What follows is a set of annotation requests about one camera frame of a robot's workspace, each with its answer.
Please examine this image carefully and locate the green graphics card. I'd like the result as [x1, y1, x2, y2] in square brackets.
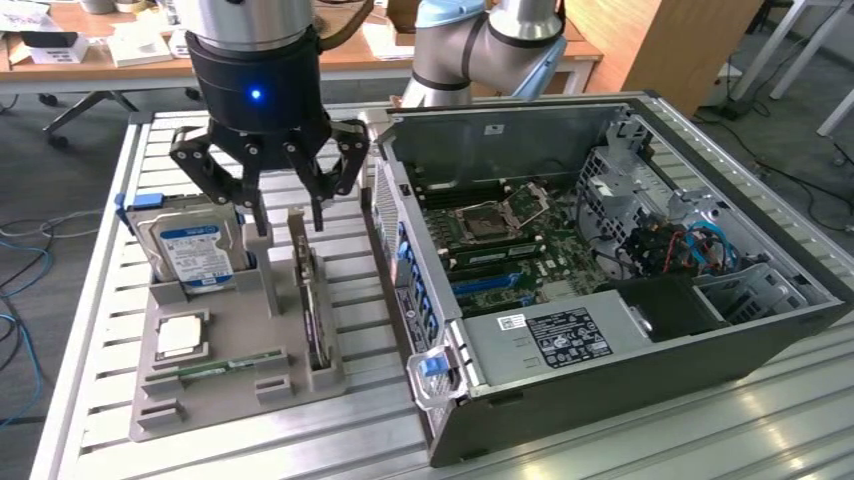
[287, 207, 336, 374]

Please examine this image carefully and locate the black open PC case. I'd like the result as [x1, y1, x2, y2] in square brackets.
[359, 89, 854, 469]

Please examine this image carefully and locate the flat white box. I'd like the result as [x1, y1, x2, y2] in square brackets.
[108, 22, 176, 69]

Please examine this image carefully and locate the black chair base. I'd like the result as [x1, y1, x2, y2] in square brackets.
[38, 88, 145, 149]

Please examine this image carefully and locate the black RAM slot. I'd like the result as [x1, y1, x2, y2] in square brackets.
[423, 189, 512, 210]
[417, 180, 506, 200]

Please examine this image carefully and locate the green RAM stick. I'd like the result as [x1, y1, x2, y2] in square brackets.
[452, 242, 543, 270]
[144, 351, 285, 382]

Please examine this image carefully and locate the CPU socket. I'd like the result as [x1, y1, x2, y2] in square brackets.
[452, 202, 515, 246]

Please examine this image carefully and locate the grey parts rack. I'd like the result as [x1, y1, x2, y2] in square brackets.
[129, 221, 352, 444]

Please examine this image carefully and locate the blue floor cable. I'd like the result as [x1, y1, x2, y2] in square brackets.
[0, 238, 52, 429]

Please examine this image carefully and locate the blue wire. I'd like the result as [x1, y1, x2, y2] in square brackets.
[686, 219, 739, 277]

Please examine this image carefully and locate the metal drive cage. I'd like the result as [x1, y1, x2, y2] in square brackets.
[576, 144, 675, 241]

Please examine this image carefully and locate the black and red wire bundle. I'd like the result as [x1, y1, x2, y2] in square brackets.
[623, 222, 692, 279]

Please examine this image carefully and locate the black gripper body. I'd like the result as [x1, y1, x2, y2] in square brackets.
[184, 24, 333, 172]

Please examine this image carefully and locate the blue expansion slot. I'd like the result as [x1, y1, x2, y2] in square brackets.
[452, 272, 528, 297]

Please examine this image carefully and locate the grey power supply unit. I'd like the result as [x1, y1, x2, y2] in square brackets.
[459, 289, 652, 389]

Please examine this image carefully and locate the wooden top desk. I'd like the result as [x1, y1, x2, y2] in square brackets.
[236, 0, 606, 96]
[0, 0, 240, 95]

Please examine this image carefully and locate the hard disk with blue caddy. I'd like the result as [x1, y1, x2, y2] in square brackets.
[116, 192, 259, 296]

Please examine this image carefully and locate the long black expansion slot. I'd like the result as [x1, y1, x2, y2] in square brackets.
[445, 263, 515, 282]

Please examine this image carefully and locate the grey floor cable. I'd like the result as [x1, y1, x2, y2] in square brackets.
[0, 208, 101, 240]

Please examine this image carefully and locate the white box with black lid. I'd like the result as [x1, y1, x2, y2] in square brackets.
[17, 30, 89, 65]

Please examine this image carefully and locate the white table frame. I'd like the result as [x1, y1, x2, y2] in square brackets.
[730, 0, 854, 137]

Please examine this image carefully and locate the white paper stack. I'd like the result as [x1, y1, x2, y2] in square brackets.
[361, 22, 416, 61]

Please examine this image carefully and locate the white labelled box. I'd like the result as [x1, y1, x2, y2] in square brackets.
[168, 27, 196, 60]

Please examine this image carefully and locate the silver CPU chip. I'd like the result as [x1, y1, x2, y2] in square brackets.
[153, 314, 209, 360]

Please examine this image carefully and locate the metal disk bay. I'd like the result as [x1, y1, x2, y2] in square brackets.
[692, 263, 812, 326]

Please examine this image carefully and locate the metal socket cover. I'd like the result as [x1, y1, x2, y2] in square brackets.
[503, 182, 555, 226]

